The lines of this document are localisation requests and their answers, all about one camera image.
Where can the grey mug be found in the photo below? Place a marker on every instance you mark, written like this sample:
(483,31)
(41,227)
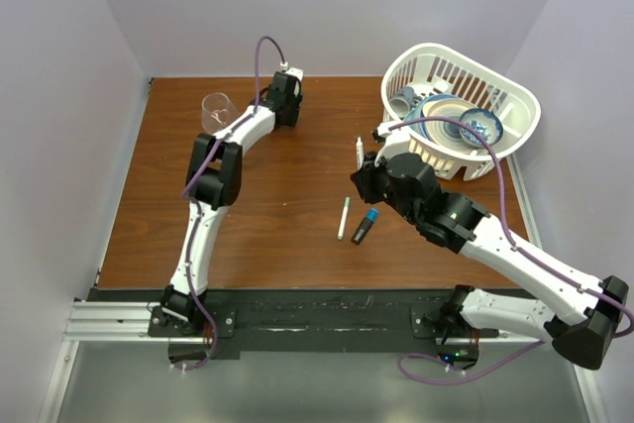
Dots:
(404,100)

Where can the white pen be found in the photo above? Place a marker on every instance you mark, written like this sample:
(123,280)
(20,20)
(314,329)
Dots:
(360,152)
(343,222)

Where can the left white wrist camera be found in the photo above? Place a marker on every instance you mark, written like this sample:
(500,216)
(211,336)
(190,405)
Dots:
(295,72)

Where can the black marker pen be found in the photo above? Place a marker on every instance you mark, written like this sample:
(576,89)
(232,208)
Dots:
(362,230)

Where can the blue patterned bowl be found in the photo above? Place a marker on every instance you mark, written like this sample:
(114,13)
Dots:
(483,122)

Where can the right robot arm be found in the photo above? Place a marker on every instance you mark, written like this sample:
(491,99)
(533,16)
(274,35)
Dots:
(578,314)

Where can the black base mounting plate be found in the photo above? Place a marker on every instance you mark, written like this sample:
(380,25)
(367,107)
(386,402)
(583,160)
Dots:
(331,321)

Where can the clear wine glass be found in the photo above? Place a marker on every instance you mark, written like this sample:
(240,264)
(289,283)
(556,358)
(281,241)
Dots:
(217,112)

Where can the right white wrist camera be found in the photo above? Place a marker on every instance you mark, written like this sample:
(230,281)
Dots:
(393,141)

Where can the blue marker cap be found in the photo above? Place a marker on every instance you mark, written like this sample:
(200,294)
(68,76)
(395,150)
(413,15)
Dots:
(372,214)

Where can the white plastic dish basket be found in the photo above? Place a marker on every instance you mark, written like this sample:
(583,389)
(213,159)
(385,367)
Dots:
(430,87)

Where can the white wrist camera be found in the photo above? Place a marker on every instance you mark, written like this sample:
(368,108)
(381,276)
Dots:
(295,72)
(393,141)

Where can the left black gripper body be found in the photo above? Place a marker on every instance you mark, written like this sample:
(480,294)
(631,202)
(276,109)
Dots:
(292,105)

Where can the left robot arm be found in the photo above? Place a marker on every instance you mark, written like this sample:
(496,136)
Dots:
(213,184)

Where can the beige blue plate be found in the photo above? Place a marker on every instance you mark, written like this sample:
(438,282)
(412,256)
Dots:
(444,133)

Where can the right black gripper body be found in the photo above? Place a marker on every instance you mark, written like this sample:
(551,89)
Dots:
(376,187)

